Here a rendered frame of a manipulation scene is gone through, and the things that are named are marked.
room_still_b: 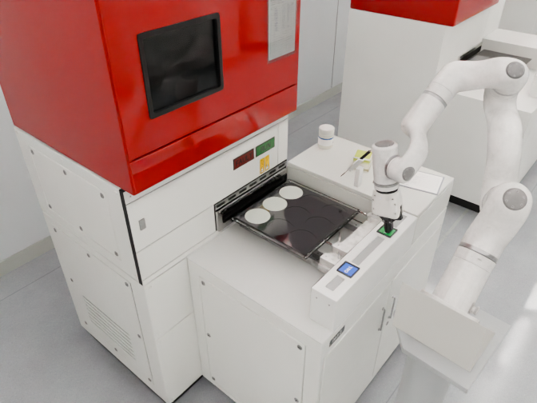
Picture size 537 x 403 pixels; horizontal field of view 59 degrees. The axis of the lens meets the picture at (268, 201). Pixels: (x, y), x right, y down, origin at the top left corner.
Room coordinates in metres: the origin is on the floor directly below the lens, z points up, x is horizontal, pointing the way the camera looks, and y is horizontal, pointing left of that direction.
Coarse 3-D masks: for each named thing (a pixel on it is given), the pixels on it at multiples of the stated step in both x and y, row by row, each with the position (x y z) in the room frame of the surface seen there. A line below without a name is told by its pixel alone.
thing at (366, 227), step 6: (366, 222) 1.48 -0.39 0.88; (360, 228) 1.45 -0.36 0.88; (366, 228) 1.45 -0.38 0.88; (372, 228) 1.45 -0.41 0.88; (354, 234) 1.41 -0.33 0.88; (360, 234) 1.41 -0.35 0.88; (366, 234) 1.41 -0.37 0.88; (348, 240) 1.38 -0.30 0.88; (354, 240) 1.38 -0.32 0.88; (360, 240) 1.38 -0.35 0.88; (318, 264) 1.24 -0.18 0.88; (324, 270) 1.23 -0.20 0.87
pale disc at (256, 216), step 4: (248, 212) 1.53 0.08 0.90; (252, 212) 1.53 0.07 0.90; (256, 212) 1.53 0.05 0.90; (260, 212) 1.53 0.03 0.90; (264, 212) 1.53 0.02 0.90; (248, 216) 1.50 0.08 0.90; (252, 216) 1.50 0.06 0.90; (256, 216) 1.50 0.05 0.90; (260, 216) 1.50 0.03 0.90; (264, 216) 1.50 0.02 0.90; (268, 216) 1.50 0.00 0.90; (248, 220) 1.47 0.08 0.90; (252, 220) 1.47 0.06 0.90; (256, 220) 1.47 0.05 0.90; (260, 220) 1.47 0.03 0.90; (264, 220) 1.47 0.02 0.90
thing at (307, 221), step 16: (272, 192) 1.67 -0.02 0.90; (304, 192) 1.67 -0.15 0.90; (256, 208) 1.55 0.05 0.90; (288, 208) 1.55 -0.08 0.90; (304, 208) 1.55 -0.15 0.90; (320, 208) 1.55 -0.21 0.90; (336, 208) 1.55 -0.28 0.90; (256, 224) 1.45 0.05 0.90; (272, 224) 1.45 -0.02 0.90; (288, 224) 1.45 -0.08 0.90; (304, 224) 1.45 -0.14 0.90; (320, 224) 1.45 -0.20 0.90; (336, 224) 1.45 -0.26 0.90; (288, 240) 1.35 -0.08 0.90; (304, 240) 1.35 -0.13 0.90; (320, 240) 1.35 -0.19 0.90
